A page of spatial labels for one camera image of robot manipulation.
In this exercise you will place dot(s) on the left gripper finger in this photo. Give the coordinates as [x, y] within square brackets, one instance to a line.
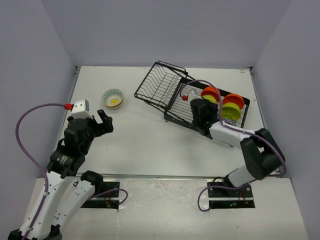
[107, 122]
[96, 120]

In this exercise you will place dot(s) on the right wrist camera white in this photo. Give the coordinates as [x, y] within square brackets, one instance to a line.
[192, 95]

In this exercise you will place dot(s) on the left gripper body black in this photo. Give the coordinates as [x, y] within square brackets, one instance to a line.
[94, 130]

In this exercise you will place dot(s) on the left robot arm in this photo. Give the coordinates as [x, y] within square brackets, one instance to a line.
[50, 216]

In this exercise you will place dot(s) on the lime green bowl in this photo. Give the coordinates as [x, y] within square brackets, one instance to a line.
[230, 111]
[210, 98]

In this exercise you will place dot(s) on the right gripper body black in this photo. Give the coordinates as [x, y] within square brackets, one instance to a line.
[212, 110]

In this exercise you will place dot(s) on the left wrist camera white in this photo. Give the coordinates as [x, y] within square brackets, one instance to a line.
[80, 109]

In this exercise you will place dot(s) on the orange bowl rear row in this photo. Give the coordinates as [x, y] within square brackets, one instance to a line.
[211, 91]

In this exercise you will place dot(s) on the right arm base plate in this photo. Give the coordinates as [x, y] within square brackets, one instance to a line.
[230, 199]

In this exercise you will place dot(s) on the floral leaf pattern bowl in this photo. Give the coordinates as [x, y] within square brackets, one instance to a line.
[113, 103]

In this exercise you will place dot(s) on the blue zigzag pattern bowl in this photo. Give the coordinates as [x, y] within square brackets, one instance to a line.
[229, 121]

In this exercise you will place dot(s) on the orange bowl row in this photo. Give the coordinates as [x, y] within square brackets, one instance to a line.
[211, 91]
[235, 99]

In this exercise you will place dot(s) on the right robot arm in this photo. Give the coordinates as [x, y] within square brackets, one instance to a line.
[260, 152]

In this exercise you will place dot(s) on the yellow sun pattern bowl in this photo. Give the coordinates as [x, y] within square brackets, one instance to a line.
[112, 93]

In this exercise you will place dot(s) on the lime green bowl front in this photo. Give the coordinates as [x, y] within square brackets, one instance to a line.
[230, 111]

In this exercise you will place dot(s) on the black wire dish rack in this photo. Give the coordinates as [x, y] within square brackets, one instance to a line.
[165, 87]

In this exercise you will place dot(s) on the orange bowl front row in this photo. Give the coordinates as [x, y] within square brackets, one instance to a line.
[235, 99]

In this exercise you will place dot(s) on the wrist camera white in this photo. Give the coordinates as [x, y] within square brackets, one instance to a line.
[192, 95]
[80, 109]

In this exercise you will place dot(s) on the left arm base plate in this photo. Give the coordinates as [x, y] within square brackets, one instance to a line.
[106, 201]

